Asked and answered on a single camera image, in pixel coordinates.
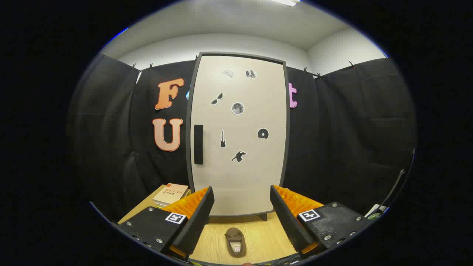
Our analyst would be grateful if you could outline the beige shoe cabinet door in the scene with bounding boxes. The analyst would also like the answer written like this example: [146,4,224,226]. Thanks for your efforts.
[190,55,288,216]

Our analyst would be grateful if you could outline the brown fuzzy shoe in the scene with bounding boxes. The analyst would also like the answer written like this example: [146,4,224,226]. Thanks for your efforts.
[224,227,247,258]

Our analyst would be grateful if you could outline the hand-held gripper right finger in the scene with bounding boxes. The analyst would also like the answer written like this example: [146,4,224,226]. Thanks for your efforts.
[269,184,371,258]

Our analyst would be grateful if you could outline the beige cover book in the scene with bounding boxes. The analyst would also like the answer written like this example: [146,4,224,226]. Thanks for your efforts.
[153,183,190,205]

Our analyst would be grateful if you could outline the black cabinet door handle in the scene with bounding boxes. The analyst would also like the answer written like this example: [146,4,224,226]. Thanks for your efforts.
[194,125,204,165]

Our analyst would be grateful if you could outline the black backdrop cloth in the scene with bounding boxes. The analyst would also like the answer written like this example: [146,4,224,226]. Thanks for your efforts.
[67,52,418,222]

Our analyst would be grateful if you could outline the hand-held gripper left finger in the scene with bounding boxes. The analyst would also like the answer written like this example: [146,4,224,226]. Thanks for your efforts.
[118,186,215,260]

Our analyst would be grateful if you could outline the black computer monitor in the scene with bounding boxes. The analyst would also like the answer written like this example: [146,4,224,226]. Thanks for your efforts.
[382,148,416,209]

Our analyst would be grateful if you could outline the dark grey shoe cabinet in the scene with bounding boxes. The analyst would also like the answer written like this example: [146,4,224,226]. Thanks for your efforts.
[186,52,290,222]

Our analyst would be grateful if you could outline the yellow-edged book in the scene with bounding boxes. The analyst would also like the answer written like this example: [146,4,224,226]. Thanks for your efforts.
[153,188,192,208]

